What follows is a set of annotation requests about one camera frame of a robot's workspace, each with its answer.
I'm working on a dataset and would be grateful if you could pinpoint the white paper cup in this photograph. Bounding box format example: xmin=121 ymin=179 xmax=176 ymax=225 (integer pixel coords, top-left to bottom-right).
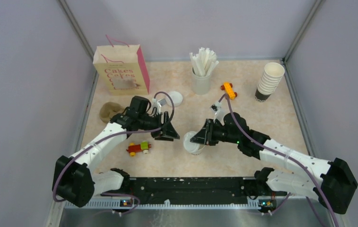
xmin=184 ymin=144 xmax=205 ymax=155

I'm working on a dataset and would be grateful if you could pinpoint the red green toy car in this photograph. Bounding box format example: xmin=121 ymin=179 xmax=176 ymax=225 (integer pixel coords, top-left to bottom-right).
xmin=126 ymin=141 xmax=152 ymax=157

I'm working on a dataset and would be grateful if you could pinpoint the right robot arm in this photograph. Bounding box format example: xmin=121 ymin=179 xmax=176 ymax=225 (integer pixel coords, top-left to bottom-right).
xmin=190 ymin=113 xmax=358 ymax=214

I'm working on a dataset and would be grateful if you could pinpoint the aluminium frame rail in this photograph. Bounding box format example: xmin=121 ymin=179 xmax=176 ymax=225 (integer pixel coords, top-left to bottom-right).
xmin=280 ymin=58 xmax=316 ymax=157

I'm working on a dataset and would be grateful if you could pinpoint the brown pulp cup carrier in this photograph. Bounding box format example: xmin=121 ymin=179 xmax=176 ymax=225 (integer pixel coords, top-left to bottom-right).
xmin=99 ymin=102 xmax=124 ymax=123

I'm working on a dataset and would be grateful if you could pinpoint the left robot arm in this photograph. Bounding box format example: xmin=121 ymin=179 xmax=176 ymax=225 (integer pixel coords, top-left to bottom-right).
xmin=52 ymin=96 xmax=180 ymax=207

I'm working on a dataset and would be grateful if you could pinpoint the orange toy car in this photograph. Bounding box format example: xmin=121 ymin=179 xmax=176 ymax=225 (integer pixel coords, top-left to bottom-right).
xmin=220 ymin=82 xmax=238 ymax=100

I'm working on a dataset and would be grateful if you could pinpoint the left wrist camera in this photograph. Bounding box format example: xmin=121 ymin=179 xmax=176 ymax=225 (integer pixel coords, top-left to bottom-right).
xmin=151 ymin=98 xmax=166 ymax=115

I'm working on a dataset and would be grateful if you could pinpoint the white straw holder cup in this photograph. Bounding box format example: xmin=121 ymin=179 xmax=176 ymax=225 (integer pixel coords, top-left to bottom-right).
xmin=192 ymin=69 xmax=211 ymax=95

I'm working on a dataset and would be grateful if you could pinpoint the paper cakes gift bag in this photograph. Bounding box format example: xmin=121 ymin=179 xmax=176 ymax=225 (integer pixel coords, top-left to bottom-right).
xmin=93 ymin=35 xmax=150 ymax=96

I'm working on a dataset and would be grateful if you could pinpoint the stack of white lids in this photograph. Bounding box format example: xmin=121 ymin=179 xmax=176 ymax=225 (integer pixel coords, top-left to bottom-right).
xmin=167 ymin=91 xmax=183 ymax=107

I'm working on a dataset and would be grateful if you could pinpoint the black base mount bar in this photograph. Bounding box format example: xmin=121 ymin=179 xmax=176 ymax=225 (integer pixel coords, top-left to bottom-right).
xmin=109 ymin=177 xmax=286 ymax=205

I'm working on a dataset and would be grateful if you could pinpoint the white plastic cup lid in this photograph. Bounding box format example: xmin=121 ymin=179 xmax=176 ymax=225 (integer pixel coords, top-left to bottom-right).
xmin=183 ymin=131 xmax=196 ymax=147

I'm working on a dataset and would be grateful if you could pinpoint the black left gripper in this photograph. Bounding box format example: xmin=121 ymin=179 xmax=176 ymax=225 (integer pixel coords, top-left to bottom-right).
xmin=138 ymin=111 xmax=180 ymax=141

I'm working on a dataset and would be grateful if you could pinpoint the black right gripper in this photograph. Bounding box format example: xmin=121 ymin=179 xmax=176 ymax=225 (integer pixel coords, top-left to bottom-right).
xmin=191 ymin=118 xmax=240 ymax=146

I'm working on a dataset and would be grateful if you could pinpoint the stack of paper cups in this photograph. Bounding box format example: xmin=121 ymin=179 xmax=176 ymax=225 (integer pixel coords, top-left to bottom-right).
xmin=254 ymin=62 xmax=285 ymax=102

